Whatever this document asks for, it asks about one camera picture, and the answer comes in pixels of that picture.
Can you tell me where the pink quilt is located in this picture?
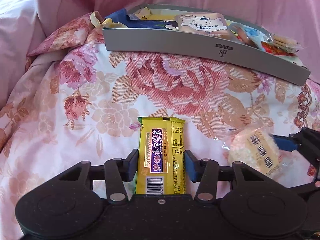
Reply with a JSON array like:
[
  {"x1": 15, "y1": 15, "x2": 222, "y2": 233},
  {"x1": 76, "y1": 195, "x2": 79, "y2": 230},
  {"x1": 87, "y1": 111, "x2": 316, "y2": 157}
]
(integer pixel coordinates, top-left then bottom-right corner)
[{"x1": 1, "y1": 0, "x2": 46, "y2": 107}]

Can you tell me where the dark blue snack packet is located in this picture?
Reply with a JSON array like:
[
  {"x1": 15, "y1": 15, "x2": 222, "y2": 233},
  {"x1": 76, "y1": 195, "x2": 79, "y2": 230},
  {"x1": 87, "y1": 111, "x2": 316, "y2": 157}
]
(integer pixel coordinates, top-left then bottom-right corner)
[{"x1": 105, "y1": 8, "x2": 179, "y2": 30}]

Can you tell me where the sausage pack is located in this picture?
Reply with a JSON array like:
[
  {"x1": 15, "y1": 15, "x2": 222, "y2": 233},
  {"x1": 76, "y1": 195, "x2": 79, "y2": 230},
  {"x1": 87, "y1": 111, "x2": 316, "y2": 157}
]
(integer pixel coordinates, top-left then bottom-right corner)
[{"x1": 228, "y1": 22, "x2": 269, "y2": 52}]

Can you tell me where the floral pink bedspread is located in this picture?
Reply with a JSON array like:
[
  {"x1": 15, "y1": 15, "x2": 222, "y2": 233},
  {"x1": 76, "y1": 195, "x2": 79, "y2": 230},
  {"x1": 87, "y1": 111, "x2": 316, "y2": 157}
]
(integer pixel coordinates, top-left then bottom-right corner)
[{"x1": 1, "y1": 15, "x2": 319, "y2": 239}]

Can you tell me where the grey cardboard box lid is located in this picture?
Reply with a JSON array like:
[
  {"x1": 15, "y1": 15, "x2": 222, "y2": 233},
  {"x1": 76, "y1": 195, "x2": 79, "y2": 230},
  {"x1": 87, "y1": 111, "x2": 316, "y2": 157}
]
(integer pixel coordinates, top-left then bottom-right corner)
[{"x1": 102, "y1": 3, "x2": 312, "y2": 87}]

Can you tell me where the toast bread packet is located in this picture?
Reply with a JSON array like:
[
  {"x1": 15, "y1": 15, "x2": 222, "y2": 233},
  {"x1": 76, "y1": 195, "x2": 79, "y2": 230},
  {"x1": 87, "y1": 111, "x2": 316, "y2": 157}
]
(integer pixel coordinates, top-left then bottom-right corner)
[{"x1": 175, "y1": 12, "x2": 234, "y2": 40}]

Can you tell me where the pink curtain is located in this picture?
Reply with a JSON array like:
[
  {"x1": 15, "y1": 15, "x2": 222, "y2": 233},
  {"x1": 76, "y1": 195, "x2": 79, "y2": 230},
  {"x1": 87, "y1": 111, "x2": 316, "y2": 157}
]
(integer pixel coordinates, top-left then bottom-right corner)
[{"x1": 34, "y1": 0, "x2": 319, "y2": 81}]

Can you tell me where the small biscuit packet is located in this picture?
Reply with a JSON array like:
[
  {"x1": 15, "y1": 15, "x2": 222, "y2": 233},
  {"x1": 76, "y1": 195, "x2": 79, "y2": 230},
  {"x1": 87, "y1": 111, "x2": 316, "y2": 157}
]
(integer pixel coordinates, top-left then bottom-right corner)
[{"x1": 267, "y1": 33, "x2": 303, "y2": 53}]

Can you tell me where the yellow snack bar packet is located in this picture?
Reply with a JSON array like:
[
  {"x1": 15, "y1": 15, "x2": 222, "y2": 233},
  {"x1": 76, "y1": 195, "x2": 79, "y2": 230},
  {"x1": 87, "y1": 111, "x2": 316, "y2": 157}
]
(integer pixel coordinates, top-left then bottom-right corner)
[{"x1": 135, "y1": 117, "x2": 186, "y2": 195}]

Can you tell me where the red snack packet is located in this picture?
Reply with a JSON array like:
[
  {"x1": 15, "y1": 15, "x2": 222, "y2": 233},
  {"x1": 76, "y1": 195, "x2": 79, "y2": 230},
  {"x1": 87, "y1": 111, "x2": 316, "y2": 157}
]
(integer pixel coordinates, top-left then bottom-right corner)
[{"x1": 261, "y1": 41, "x2": 295, "y2": 56}]

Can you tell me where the gold foil snack packet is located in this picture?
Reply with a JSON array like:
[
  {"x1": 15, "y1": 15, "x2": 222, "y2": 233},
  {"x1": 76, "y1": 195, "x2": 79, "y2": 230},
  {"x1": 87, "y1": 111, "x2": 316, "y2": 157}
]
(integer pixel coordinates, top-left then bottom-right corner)
[{"x1": 133, "y1": 7, "x2": 152, "y2": 20}]

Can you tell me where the round rice cracker packet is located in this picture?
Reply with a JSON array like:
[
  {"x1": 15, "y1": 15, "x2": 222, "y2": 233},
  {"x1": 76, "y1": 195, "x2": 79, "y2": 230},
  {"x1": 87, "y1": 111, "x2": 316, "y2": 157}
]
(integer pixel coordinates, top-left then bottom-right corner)
[{"x1": 222, "y1": 121, "x2": 285, "y2": 179}]

